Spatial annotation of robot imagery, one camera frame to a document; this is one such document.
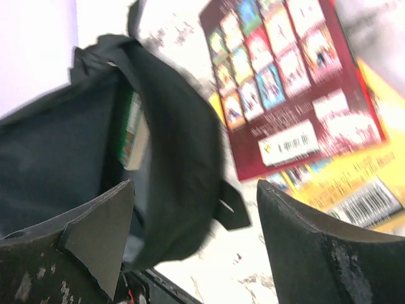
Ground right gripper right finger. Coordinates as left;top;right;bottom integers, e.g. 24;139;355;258
257;180;404;304

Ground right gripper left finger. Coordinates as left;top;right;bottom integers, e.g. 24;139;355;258
1;180;135;303

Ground black student backpack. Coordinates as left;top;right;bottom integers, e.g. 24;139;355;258
1;1;251;270

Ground yellow cover book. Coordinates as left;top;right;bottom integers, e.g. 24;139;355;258
207;56;405;235

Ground dark red book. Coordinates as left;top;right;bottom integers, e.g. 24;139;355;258
199;1;385;181

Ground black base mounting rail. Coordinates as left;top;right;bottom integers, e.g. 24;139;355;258
113;269;201;304

